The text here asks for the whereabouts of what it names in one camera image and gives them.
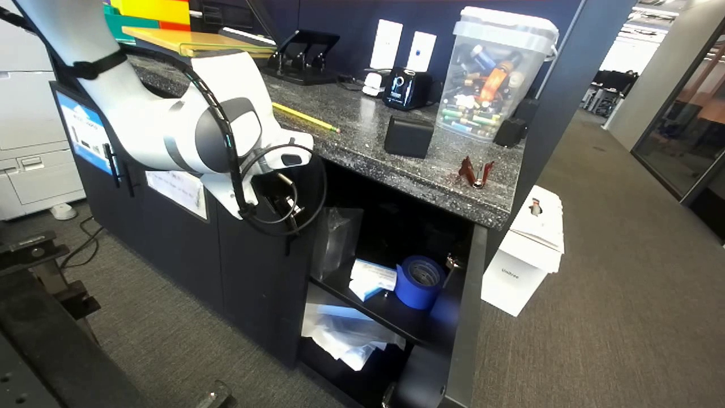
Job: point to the white paper label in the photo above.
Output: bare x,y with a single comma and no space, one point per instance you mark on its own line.
182,189

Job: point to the black electric pencil sharpener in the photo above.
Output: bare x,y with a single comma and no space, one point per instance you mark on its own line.
405,92

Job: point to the blue white label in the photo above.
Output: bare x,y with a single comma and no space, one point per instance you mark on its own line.
86,132

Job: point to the clear plastic storage bin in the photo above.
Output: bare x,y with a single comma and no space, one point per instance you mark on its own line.
491,64

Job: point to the black cabinet with granite top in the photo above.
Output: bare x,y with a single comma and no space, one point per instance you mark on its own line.
357,202

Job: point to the yellow ruler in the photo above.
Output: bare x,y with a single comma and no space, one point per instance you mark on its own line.
304,115

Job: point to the small black box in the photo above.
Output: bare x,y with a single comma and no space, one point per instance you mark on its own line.
405,139

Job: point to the colourful stacked folders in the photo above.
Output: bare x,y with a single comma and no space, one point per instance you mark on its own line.
166,25

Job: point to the black desk tray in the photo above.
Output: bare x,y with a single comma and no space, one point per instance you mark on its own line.
302,58

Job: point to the white plastic bags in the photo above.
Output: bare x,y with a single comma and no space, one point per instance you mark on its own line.
342,331

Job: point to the blue tape roll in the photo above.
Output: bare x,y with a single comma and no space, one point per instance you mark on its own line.
418,281

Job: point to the white filing cabinet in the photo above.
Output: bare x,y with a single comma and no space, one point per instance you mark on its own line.
36,169

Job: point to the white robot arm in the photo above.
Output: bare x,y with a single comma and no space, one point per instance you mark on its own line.
219,128

